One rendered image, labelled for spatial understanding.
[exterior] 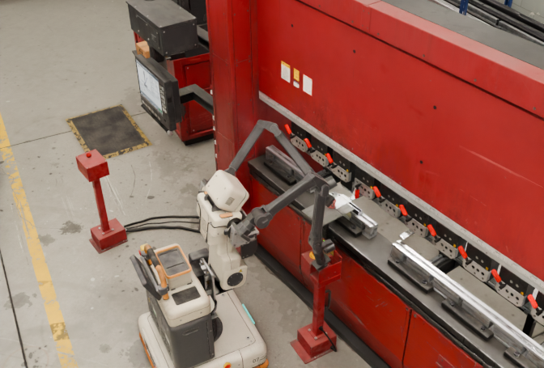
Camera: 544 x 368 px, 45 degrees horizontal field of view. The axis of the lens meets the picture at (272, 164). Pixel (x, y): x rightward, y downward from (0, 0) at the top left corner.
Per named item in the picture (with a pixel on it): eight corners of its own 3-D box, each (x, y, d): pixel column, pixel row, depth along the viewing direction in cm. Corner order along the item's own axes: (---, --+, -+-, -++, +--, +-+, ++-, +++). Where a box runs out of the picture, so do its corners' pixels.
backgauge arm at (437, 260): (415, 279, 381) (418, 261, 373) (486, 234, 411) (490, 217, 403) (426, 287, 375) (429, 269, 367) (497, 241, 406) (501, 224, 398)
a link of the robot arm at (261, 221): (313, 163, 354) (320, 171, 345) (324, 180, 361) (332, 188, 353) (247, 213, 353) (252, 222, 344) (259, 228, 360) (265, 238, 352)
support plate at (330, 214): (301, 211, 392) (301, 210, 392) (334, 195, 405) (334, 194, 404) (320, 227, 381) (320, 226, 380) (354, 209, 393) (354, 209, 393)
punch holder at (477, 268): (461, 266, 328) (466, 242, 318) (472, 259, 332) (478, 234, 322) (485, 284, 318) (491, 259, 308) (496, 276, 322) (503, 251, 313)
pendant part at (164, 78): (140, 103, 450) (133, 55, 429) (156, 98, 455) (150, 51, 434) (169, 132, 419) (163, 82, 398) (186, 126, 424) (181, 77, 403)
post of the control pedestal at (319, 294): (312, 331, 429) (314, 272, 397) (318, 327, 431) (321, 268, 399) (316, 336, 425) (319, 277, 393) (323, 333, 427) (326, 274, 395)
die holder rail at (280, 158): (265, 158, 458) (265, 147, 452) (272, 155, 460) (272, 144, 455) (311, 193, 425) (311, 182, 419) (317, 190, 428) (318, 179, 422)
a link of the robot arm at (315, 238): (313, 177, 358) (321, 186, 349) (322, 175, 360) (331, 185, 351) (306, 243, 377) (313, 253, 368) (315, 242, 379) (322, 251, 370)
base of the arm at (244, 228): (231, 222, 352) (240, 235, 343) (241, 212, 351) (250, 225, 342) (240, 229, 358) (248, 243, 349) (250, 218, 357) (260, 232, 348)
